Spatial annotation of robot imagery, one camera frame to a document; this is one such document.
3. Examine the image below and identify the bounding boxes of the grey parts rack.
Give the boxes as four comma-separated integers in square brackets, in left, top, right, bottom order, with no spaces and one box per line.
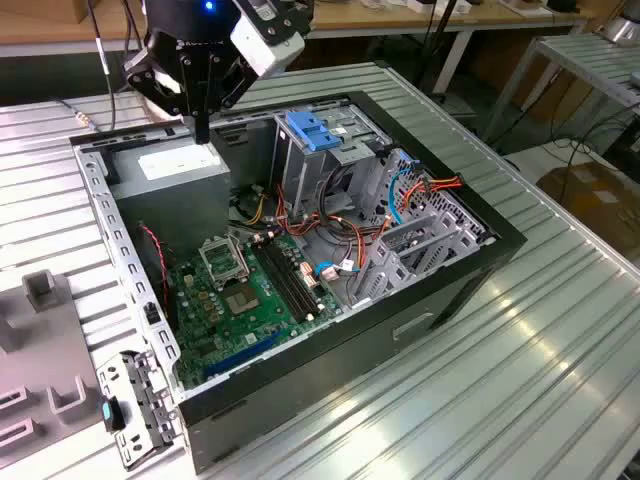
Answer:
[0,268,104,454]

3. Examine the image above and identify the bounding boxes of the metal slat side table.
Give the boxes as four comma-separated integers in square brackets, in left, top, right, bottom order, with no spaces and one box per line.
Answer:
[482,33,640,146]

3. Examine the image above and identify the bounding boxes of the grey slot bracket latch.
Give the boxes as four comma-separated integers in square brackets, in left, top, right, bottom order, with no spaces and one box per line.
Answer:
[95,348,182,472]

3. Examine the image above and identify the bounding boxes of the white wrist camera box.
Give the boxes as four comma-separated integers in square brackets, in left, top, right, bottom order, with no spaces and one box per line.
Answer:
[228,0,316,79]

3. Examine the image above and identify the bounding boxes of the brown cardboard box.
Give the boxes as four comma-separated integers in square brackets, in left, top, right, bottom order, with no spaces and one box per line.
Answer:
[537,159,640,251]

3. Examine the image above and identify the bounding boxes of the grey metal drive cage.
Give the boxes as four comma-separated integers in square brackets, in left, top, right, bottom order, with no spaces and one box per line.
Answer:
[272,102,396,221]

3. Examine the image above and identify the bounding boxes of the orange red power wire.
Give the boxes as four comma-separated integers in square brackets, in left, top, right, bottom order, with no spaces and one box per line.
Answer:
[273,172,466,274]

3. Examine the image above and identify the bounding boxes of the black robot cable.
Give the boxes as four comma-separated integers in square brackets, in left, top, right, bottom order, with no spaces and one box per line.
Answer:
[85,0,132,132]

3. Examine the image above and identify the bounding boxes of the metal socket cover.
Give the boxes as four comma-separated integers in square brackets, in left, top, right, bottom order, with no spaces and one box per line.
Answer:
[197,234,251,290]

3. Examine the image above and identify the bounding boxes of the red black fan wire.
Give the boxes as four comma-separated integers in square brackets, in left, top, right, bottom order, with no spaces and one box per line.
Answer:
[138,223,171,306]

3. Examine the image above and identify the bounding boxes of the blue data wire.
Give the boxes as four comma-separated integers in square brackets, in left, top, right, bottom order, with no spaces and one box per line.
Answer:
[314,167,426,276]

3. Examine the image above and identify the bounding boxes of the RAM slot white clips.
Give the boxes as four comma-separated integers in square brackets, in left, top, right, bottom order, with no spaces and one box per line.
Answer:
[257,237,310,324]
[270,237,323,324]

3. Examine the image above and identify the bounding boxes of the black sleeved cable bundle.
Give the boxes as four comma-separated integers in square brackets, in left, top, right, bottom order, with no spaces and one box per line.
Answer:
[317,162,366,241]

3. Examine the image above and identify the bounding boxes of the black stand pole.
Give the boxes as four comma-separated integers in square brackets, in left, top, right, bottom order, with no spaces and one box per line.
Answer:
[413,0,464,101]

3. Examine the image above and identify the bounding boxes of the CPU socket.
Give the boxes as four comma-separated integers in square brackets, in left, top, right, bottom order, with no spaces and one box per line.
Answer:
[221,282,262,317]

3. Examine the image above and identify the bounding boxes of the grey power supply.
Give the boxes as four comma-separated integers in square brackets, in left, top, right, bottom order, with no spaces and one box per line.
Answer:
[107,134,232,261]

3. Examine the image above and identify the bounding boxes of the blue expansion slot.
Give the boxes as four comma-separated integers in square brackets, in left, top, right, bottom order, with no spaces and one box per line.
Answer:
[203,330,287,380]

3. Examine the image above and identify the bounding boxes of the black blue latch clip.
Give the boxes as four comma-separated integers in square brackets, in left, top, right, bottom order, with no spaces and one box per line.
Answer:
[99,393,127,434]

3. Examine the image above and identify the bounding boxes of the wooden desk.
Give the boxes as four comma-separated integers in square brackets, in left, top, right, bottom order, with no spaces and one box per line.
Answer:
[0,0,596,96]

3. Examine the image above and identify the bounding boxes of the green motherboard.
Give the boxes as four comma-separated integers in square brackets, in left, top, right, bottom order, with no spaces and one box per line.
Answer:
[167,232,346,391]

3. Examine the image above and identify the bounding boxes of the RAM slot black clips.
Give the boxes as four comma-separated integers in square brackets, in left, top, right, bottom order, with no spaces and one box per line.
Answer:
[264,237,317,324]
[251,237,304,324]

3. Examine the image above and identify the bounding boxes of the grey metal disk bay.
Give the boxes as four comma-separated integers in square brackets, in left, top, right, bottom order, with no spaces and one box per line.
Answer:
[349,209,489,309]

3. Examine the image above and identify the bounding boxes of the blue plastic drive latch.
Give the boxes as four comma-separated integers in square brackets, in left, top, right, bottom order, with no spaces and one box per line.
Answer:
[285,110,342,154]

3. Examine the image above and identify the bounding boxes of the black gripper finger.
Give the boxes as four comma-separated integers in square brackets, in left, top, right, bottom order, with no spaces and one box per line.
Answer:
[122,48,203,146]
[201,51,262,146]

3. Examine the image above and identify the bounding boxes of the black case fan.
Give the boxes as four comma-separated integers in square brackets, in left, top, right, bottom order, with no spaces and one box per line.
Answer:
[133,220,177,334]

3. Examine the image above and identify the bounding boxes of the cable with metal plug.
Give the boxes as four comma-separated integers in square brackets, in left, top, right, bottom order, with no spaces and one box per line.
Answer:
[58,97,99,133]

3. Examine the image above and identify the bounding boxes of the black PC case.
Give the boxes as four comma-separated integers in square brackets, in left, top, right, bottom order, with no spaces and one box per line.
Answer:
[68,59,529,475]

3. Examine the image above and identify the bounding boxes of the yellow black power wires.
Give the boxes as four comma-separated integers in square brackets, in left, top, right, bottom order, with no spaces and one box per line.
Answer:
[229,184,269,229]

